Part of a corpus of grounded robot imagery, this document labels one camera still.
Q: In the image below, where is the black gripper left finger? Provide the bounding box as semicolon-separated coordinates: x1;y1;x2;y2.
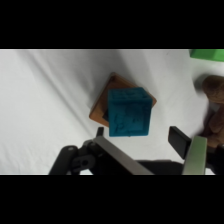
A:
94;126;155;176

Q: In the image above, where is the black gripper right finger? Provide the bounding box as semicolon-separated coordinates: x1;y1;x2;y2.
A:
167;125;209;176

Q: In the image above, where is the wooden block with dark hole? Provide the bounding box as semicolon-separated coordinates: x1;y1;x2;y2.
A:
88;72;158;128

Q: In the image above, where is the brown plush toy animal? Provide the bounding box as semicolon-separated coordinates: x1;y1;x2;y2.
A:
194;74;224;154

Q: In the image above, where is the blue cube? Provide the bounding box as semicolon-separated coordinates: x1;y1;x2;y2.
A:
107;87;153;138

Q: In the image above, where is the green cube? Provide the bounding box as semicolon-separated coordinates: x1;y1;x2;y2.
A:
188;49;224;64

